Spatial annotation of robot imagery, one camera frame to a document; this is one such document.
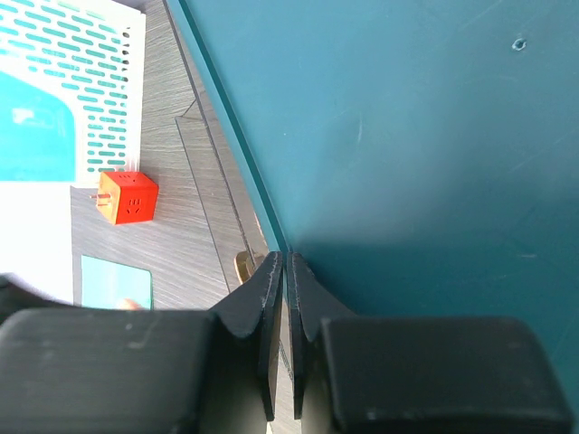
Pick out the clear smoked drawer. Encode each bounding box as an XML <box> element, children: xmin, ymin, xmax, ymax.
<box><xmin>176</xmin><ymin>101</ymin><xmax>255</xmax><ymax>291</ymax></box>
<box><xmin>234</xmin><ymin>213</ymin><xmax>270</xmax><ymax>284</ymax></box>

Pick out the pink round compact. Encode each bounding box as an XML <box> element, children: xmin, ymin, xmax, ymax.
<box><xmin>117</xmin><ymin>298</ymin><xmax>143</xmax><ymax>310</ymax></box>

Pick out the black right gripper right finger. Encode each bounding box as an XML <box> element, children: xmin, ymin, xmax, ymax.
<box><xmin>286</xmin><ymin>252</ymin><xmax>356</xmax><ymax>420</ymax></box>

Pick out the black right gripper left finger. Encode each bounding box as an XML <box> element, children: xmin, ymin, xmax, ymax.
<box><xmin>211</xmin><ymin>251</ymin><xmax>283</xmax><ymax>421</ymax></box>

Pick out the teal drawer cabinet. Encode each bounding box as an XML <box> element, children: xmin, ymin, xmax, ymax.
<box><xmin>162</xmin><ymin>0</ymin><xmax>579</xmax><ymax>322</ymax></box>

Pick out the red cube block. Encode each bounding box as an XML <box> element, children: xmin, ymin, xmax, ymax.
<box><xmin>91</xmin><ymin>172</ymin><xmax>159</xmax><ymax>225</ymax></box>

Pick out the white mesh file organizer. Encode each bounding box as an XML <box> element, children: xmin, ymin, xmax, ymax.
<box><xmin>1</xmin><ymin>0</ymin><xmax>146</xmax><ymax>188</ymax></box>

